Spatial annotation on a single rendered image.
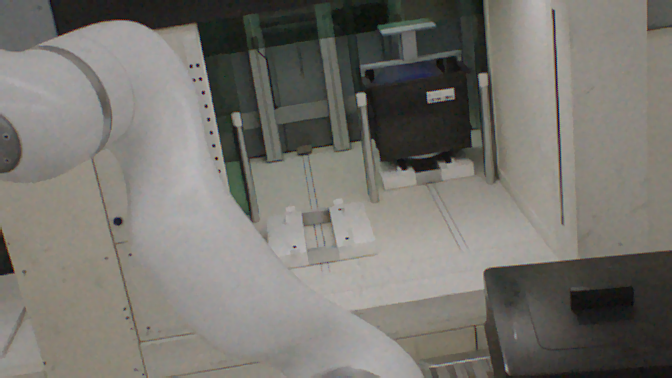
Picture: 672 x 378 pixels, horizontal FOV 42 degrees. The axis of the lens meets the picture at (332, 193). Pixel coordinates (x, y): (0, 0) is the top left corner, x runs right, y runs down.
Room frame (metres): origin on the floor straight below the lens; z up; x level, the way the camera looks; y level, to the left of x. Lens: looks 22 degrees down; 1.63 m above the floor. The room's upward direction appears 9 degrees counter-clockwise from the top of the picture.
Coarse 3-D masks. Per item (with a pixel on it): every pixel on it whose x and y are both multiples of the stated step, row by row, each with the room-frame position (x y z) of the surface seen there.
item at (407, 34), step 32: (384, 32) 1.94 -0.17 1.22; (384, 64) 1.97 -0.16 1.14; (448, 64) 2.06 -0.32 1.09; (384, 96) 1.88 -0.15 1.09; (416, 96) 1.88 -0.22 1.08; (448, 96) 1.88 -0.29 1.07; (384, 128) 1.88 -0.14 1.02; (416, 128) 1.88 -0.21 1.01; (448, 128) 1.88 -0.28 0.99; (384, 160) 1.88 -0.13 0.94; (448, 160) 1.89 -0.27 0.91
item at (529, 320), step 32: (608, 256) 1.14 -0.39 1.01; (640, 256) 1.13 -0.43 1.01; (512, 288) 1.09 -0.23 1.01; (544, 288) 1.08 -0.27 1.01; (576, 288) 1.01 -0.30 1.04; (608, 288) 1.00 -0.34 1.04; (640, 288) 1.04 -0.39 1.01; (512, 320) 1.01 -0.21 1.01; (544, 320) 1.00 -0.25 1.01; (576, 320) 0.98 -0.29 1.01; (608, 320) 0.97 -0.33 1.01; (640, 320) 0.96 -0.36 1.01; (512, 352) 0.93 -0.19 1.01; (544, 352) 0.92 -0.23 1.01; (576, 352) 0.91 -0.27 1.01; (608, 352) 0.90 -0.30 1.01; (640, 352) 0.90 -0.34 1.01
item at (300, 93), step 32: (416, 32) 2.26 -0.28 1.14; (448, 32) 2.26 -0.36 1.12; (192, 64) 1.35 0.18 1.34; (256, 64) 2.19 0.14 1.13; (288, 64) 2.25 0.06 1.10; (320, 64) 2.25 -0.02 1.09; (256, 96) 2.19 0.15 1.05; (288, 96) 2.25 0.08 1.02; (320, 96) 2.25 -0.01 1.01; (352, 96) 2.25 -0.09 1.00; (256, 128) 2.25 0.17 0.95; (288, 128) 2.25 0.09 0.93; (320, 128) 2.25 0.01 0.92; (352, 128) 2.26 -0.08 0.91
